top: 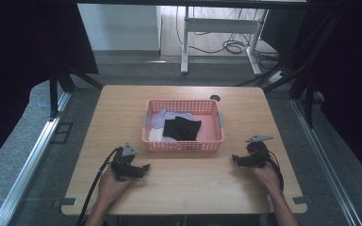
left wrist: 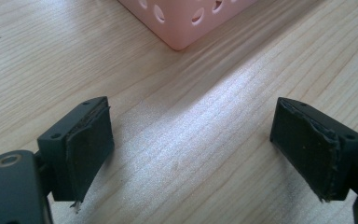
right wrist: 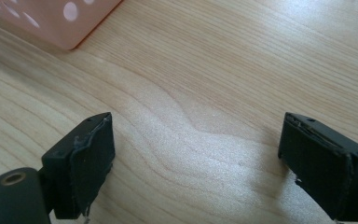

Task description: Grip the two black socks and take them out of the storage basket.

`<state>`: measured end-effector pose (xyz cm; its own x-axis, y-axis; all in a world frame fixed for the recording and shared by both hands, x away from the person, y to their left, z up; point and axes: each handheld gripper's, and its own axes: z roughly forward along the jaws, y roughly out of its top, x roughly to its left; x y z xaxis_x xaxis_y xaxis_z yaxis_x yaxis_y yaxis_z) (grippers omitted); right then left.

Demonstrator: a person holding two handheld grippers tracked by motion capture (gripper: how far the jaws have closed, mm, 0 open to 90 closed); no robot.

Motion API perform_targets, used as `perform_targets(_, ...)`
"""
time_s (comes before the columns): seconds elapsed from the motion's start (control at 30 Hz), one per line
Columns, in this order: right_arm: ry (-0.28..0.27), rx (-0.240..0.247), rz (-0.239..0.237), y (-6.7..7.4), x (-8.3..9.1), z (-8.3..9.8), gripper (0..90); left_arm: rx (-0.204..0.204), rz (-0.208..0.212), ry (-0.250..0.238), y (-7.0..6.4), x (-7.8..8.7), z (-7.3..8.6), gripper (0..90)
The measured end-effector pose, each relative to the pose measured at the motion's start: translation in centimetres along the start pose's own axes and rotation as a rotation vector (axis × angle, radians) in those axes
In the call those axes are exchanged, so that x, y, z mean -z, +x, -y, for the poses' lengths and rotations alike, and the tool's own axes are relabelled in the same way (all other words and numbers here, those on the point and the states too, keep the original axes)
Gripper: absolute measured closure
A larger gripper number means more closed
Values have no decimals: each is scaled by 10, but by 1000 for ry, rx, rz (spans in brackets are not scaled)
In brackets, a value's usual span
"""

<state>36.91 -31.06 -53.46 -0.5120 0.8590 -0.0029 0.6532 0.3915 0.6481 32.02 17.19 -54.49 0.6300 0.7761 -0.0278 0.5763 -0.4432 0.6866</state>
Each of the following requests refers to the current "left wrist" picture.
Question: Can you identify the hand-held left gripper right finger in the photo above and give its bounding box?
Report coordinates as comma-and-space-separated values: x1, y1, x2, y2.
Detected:
269, 96, 358, 203

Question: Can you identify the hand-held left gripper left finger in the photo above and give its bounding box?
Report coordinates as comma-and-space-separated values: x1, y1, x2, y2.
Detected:
36, 95, 116, 215

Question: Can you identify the pink perforated plastic basket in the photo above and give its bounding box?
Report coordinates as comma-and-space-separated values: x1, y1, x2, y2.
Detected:
117, 0, 259, 51

